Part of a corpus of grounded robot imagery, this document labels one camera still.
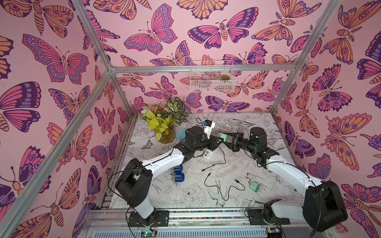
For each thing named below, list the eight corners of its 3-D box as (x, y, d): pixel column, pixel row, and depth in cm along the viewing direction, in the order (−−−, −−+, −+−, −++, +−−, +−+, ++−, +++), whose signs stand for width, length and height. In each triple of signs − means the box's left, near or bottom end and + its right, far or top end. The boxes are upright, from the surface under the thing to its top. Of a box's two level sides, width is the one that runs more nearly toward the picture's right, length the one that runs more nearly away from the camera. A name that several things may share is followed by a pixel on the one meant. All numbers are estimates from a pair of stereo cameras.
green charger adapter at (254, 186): (248, 187, 85) (249, 186, 83) (250, 181, 88) (252, 179, 86) (256, 192, 83) (258, 191, 82) (259, 186, 86) (260, 185, 84)
